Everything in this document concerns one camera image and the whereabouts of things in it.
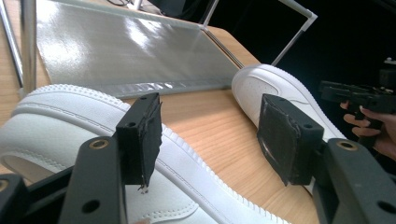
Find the metal shoe rack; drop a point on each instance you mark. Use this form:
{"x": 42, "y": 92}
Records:
{"x": 124, "y": 56}

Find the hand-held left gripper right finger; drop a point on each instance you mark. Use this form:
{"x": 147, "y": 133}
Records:
{"x": 283, "y": 137}

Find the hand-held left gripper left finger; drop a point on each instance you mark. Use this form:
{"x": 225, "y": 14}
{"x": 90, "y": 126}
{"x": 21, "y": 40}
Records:
{"x": 140, "y": 140}

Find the white sneaker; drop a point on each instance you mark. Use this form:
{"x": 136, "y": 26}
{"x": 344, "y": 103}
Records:
{"x": 77, "y": 105}
{"x": 267, "y": 77}

